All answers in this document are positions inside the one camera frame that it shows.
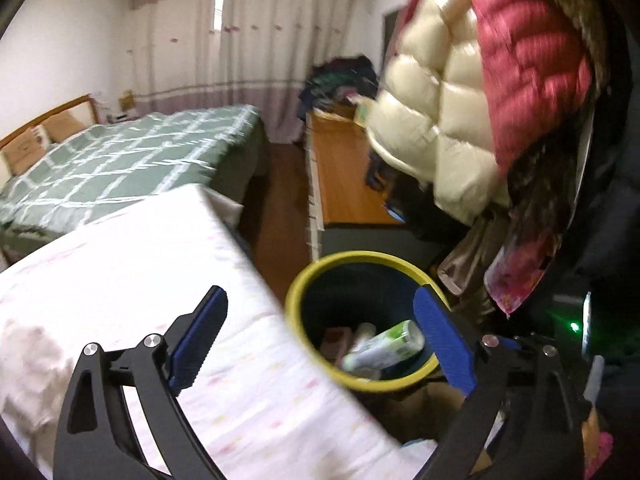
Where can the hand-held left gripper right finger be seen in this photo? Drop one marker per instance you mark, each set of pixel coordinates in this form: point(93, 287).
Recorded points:
point(442, 340)

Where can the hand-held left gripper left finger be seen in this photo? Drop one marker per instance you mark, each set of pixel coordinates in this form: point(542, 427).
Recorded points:
point(195, 347)

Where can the light green lotion bottle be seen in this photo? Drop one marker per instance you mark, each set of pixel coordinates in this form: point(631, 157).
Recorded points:
point(385, 347)

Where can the white tube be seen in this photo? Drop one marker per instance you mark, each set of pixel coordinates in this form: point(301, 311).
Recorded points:
point(364, 335)

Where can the brown square container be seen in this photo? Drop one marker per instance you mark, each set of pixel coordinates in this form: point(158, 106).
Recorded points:
point(336, 341)

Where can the yellow rim dark bin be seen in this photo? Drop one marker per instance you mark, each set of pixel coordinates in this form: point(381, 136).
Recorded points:
point(295, 310)

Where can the hanging clear plastic bag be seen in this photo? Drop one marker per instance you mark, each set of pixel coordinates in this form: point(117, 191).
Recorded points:
point(465, 260)

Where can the floral white tablecloth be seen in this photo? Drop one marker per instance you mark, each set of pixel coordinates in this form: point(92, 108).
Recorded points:
point(150, 270)

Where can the pink floral hanging bag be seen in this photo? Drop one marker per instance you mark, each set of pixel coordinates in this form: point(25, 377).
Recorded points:
point(520, 275)

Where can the wooden dresser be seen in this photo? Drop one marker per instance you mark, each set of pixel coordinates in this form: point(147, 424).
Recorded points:
point(345, 180)

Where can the green plaid quilt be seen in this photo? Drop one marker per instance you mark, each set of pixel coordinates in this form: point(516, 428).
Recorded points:
point(125, 160)

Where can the cream puffer jacket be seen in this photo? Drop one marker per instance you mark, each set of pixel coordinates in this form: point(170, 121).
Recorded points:
point(440, 110)

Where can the green and white box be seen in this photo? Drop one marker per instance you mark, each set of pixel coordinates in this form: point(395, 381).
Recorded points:
point(364, 110)

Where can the tan tissue box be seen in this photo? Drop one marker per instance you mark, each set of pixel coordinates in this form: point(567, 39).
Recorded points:
point(127, 101)

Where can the brown bear pillow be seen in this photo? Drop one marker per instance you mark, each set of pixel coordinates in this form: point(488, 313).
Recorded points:
point(22, 152)
point(62, 127)

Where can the wooden bed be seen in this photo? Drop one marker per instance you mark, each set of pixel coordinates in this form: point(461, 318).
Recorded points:
point(75, 105)

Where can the pile of dark clothes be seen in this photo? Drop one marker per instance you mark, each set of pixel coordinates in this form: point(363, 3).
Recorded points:
point(335, 85)

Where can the red puffer jacket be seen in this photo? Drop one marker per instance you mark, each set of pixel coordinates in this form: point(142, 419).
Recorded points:
point(530, 60)

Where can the black television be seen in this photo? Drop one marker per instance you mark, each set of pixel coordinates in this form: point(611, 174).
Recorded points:
point(392, 45)

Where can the pink and white curtain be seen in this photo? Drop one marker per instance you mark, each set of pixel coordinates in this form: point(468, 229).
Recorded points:
point(270, 50)

